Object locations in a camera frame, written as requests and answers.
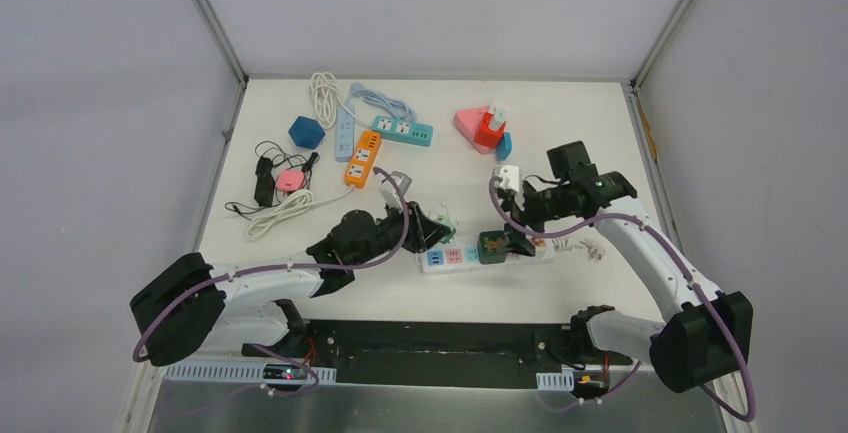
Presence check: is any orange power strip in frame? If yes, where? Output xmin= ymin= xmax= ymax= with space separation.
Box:
xmin=343 ymin=130 xmax=382 ymax=189

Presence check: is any light blue cable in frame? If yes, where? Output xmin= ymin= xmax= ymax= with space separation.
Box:
xmin=347 ymin=82 xmax=419 ymax=125

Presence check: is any light green plug charger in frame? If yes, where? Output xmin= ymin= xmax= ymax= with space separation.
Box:
xmin=435 ymin=214 xmax=457 ymax=244

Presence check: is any white coiled cable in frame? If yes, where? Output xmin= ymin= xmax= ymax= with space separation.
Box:
xmin=309 ymin=72 xmax=342 ymax=131

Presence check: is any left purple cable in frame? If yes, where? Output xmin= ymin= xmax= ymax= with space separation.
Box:
xmin=132 ymin=166 xmax=412 ymax=398

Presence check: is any light blue power strip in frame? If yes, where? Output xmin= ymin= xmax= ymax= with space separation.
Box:
xmin=334 ymin=105 xmax=356 ymax=162

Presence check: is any pink round adapter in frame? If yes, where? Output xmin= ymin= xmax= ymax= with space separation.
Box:
xmin=275 ymin=169 xmax=306 ymax=193

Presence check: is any white cable of orange strip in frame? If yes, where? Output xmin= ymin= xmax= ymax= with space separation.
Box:
xmin=244 ymin=184 xmax=356 ymax=240

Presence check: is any black power adapter with cable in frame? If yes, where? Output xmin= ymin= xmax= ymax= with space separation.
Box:
xmin=224 ymin=140 xmax=320 ymax=219

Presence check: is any red cube adapter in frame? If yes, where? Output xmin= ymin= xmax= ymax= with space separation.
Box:
xmin=473 ymin=111 xmax=506 ymax=149

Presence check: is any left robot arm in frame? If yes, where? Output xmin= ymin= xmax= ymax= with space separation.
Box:
xmin=130 ymin=201 xmax=451 ymax=367

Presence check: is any pink triangular power strip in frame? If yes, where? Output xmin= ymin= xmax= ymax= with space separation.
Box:
xmin=453 ymin=106 xmax=495 ymax=155

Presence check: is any teal power strip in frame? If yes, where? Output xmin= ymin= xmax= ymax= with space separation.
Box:
xmin=371 ymin=116 xmax=434 ymax=147

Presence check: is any dark green dragon cube adapter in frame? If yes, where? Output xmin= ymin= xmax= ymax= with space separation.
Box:
xmin=477 ymin=230 xmax=508 ymax=265

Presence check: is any white multicolour power strip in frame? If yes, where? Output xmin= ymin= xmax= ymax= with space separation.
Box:
xmin=417 ymin=235 xmax=556 ymax=275

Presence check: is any white charger on red cube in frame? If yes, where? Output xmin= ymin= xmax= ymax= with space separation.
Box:
xmin=488 ymin=101 xmax=508 ymax=129

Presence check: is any blue small adapter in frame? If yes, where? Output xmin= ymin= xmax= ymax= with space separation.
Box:
xmin=495 ymin=132 xmax=513 ymax=163

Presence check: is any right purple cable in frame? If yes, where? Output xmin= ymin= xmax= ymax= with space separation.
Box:
xmin=488 ymin=174 xmax=758 ymax=423

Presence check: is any blue cube adapter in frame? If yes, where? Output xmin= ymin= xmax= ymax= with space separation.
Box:
xmin=288 ymin=116 xmax=325 ymax=150

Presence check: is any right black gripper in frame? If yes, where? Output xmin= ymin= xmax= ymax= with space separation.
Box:
xmin=496 ymin=182 xmax=570 ymax=257

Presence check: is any purple cable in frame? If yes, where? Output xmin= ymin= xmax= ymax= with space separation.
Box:
xmin=132 ymin=166 xmax=412 ymax=398
xmin=488 ymin=174 xmax=758 ymax=423

